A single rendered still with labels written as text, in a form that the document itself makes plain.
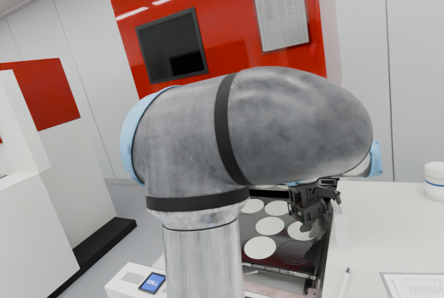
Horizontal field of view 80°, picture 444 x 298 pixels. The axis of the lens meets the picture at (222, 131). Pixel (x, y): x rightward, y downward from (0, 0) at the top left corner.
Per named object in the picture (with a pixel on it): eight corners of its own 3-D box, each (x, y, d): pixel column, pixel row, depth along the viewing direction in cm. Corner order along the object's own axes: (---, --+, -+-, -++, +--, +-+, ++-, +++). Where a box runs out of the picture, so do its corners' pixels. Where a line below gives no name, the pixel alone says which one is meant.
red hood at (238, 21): (218, 98, 189) (199, 9, 173) (342, 80, 150) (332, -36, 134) (147, 133, 125) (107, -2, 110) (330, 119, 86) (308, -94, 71)
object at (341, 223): (336, 232, 72) (332, 189, 69) (352, 234, 70) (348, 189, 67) (334, 247, 67) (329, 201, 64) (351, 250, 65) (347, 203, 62)
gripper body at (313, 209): (288, 217, 79) (282, 181, 75) (310, 205, 82) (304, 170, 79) (307, 229, 72) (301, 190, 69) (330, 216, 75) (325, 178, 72)
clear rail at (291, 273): (199, 255, 86) (199, 251, 86) (321, 279, 68) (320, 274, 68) (197, 258, 85) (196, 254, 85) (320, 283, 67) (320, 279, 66)
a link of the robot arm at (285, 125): (370, 6, 17) (378, 133, 59) (226, 49, 23) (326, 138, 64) (395, 184, 15) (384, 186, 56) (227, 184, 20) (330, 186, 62)
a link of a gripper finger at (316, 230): (306, 246, 78) (302, 220, 76) (320, 237, 81) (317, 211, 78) (314, 252, 75) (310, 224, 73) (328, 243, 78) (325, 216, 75)
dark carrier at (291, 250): (242, 197, 114) (242, 195, 114) (327, 203, 98) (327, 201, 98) (203, 254, 85) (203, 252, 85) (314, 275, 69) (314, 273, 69)
